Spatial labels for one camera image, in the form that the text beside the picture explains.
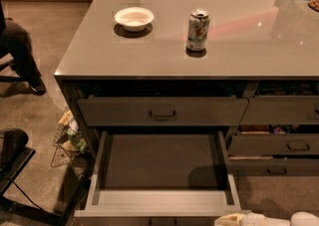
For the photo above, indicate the grey kitchen counter cabinet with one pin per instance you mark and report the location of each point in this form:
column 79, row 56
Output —
column 254, row 48

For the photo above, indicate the right top drawer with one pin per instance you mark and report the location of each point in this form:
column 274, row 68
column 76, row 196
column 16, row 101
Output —
column 282, row 110

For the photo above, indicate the right middle drawer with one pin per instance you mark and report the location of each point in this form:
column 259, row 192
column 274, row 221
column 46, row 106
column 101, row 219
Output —
column 274, row 144

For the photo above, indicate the right bottom drawer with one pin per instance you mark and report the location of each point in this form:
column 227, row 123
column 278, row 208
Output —
column 275, row 167

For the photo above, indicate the black top drawer handle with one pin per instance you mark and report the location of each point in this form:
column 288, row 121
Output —
column 162, row 117

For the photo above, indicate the wire basket with snacks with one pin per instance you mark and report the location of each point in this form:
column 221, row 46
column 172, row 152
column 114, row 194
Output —
column 68, row 141

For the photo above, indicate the black equipment base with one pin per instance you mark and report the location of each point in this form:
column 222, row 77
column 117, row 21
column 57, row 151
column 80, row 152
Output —
column 49, row 187

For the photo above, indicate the person's leg dark trousers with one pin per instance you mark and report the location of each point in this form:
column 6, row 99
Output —
column 15, row 40

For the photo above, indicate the green white soda can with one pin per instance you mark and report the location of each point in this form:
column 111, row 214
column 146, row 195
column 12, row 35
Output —
column 198, row 26

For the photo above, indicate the white paper bowl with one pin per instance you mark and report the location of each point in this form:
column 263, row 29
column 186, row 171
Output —
column 134, row 19

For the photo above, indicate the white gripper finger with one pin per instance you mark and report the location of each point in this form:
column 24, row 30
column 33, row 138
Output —
column 233, row 219

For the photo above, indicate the grey drawer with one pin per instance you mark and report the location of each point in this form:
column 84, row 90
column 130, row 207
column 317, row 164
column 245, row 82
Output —
column 141, row 177
column 135, row 111

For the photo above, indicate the grey top drawer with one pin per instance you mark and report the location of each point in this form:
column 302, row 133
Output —
column 135, row 111

